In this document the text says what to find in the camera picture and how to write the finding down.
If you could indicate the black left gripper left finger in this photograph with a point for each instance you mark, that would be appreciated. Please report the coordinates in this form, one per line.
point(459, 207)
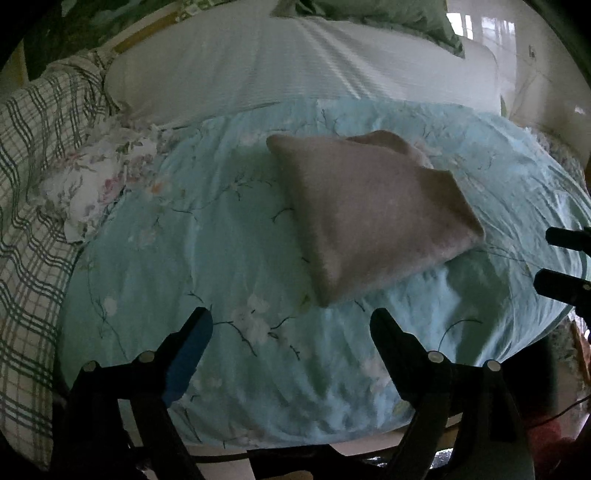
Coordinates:
point(116, 418)

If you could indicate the light blue floral quilt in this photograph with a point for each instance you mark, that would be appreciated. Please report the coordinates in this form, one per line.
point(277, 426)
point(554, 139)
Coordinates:
point(280, 370)

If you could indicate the green plaid bed sheet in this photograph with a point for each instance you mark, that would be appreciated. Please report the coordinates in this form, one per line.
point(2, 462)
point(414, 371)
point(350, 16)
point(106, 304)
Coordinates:
point(39, 123)

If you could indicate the white floral fabric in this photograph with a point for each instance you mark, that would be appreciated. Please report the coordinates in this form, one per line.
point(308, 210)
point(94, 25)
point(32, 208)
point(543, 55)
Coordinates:
point(118, 154)

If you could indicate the white striped pillow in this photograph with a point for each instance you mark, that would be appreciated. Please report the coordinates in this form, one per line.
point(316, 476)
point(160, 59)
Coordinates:
point(239, 56)

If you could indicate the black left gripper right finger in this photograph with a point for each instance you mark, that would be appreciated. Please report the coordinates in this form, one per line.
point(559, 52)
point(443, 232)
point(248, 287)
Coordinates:
point(469, 422)

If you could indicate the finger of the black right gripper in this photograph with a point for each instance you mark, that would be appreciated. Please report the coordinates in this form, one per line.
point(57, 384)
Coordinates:
point(576, 240)
point(561, 287)

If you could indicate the wooden headboard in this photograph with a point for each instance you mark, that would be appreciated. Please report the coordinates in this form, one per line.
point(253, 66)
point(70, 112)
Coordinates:
point(158, 21)

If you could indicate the grey-pink knit garment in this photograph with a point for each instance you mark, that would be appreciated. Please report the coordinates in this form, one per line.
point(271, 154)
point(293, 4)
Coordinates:
point(373, 210)

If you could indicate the green leaf patterned pillow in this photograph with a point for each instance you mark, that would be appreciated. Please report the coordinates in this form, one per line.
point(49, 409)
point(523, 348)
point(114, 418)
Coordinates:
point(426, 19)

